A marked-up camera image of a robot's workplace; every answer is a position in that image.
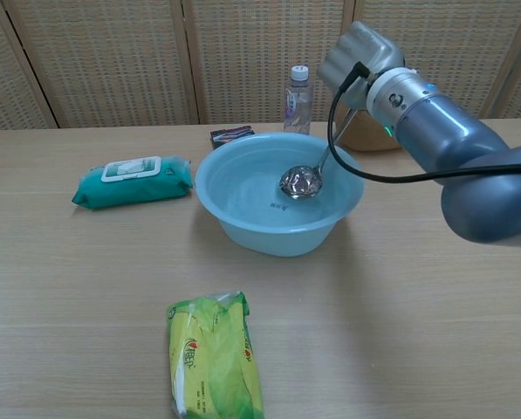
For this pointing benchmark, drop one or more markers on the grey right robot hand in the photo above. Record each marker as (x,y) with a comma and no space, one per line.
(365,52)

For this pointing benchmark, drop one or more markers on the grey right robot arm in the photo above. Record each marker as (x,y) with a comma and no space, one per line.
(461,148)

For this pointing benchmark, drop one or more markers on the clear plastic water bottle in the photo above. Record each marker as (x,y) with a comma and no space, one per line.
(298,107)

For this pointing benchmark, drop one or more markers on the light blue plastic basin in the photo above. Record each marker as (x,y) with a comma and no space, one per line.
(251,209)

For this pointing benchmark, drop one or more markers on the brown capybara plush toy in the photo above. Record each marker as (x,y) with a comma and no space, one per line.
(365,135)

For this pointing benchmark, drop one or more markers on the small black red box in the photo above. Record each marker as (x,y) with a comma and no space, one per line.
(231,134)

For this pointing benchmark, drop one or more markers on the woven rattan folding screen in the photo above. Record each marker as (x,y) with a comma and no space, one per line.
(155,57)

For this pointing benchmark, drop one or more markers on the teal wet wipes pack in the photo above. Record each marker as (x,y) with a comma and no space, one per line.
(133,185)

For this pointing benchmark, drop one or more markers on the green yellow tissue pack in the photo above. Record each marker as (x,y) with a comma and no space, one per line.
(216,362)

